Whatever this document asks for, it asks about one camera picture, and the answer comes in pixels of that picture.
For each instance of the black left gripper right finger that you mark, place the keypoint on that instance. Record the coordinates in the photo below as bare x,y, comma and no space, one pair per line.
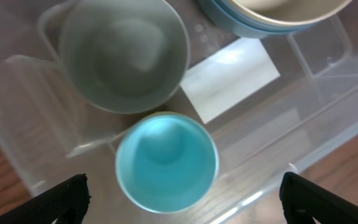
308,203

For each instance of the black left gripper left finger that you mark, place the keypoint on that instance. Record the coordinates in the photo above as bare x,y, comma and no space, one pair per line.
66,202

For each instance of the clear plastic storage bin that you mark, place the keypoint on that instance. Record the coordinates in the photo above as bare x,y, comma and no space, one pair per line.
271,105

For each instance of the light blue cup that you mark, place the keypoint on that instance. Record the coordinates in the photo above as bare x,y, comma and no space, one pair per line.
166,163

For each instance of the pale blue small bowl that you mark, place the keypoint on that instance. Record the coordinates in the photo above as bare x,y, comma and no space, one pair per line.
125,56

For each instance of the beige bowl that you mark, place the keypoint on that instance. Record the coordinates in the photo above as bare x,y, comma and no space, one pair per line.
289,13

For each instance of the dark blue bowl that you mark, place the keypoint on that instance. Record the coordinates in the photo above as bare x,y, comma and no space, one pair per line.
225,17

